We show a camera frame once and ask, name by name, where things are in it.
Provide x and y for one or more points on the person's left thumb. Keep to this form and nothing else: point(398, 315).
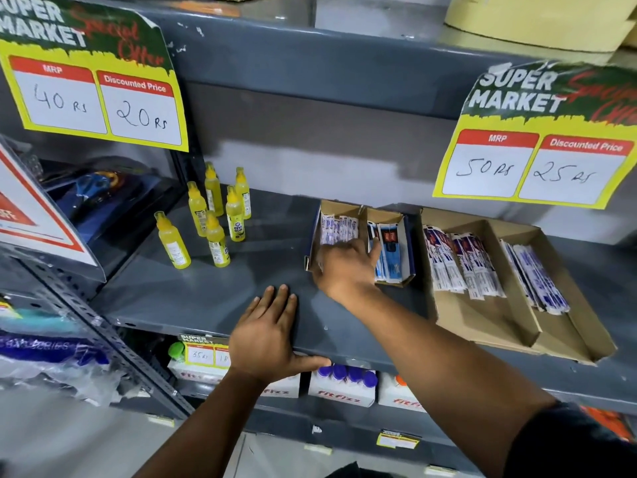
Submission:
point(313, 364)

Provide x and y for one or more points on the yellow shelf edge label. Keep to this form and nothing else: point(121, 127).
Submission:
point(397, 439)

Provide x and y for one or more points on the red white triangle sign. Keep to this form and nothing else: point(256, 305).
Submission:
point(35, 218)

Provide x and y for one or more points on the small yellow price sign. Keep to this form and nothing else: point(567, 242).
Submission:
point(204, 353)

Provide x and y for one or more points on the small blue-edged cardboard box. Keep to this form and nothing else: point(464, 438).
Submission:
point(316, 243)

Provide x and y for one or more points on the row of blue white packets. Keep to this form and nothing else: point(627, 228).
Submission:
point(390, 253)

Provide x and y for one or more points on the person's right forearm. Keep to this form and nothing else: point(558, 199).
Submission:
point(438, 378)

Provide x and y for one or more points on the large yellow green price sign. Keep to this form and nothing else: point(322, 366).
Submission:
point(537, 164)
point(94, 99)

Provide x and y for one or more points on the person's left middle finger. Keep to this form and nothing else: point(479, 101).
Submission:
point(281, 303)

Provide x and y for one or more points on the pale shelf edge label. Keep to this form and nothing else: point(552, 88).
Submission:
point(317, 449)
point(161, 421)
point(439, 471)

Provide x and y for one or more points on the white red-print carton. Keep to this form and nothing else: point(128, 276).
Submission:
point(196, 375)
point(400, 395)
point(283, 388)
point(341, 393)

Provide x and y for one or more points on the person's left forearm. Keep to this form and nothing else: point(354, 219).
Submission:
point(209, 428)

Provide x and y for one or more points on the green-capped bottle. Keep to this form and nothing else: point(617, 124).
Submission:
point(176, 350)

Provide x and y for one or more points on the blue toy in plastic pack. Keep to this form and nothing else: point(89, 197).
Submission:
point(99, 194)

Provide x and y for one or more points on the stack of white blue tubes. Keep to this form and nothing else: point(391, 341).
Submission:
point(443, 261)
point(537, 278)
point(477, 266)

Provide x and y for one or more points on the row of white sachets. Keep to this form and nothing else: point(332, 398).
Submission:
point(338, 228)

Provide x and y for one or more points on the person's left hand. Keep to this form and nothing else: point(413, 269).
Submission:
point(263, 338)

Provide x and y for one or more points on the clear plastic bagged goods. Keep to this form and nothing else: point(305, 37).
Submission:
point(49, 353)

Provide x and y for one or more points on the person's right hand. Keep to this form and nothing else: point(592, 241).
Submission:
point(346, 273)

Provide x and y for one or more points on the orange-capped bottle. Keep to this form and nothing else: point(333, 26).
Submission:
point(400, 380)

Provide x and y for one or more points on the grey metal shelf rack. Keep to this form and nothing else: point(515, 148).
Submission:
point(224, 293)

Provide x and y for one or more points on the purple-capped bottle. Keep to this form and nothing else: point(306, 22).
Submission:
point(325, 371)
point(354, 374)
point(339, 373)
point(370, 379)

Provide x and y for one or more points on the group of yellow glue bottles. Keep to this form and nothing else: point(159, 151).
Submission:
point(216, 241)

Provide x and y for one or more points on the large divided cardboard tray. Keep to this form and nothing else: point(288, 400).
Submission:
point(487, 318)

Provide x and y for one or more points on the person's left little finger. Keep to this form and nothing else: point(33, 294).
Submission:
point(252, 312)

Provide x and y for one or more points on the black shirt sleeve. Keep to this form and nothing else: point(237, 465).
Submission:
point(577, 445)

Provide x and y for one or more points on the person's right thumb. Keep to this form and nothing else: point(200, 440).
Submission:
point(375, 252)

